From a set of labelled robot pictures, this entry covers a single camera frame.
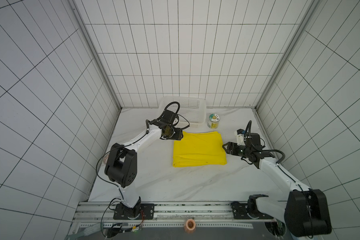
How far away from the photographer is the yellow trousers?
2.93 ft

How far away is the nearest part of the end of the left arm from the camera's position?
2.14 ft

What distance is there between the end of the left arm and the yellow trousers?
15 centimetres
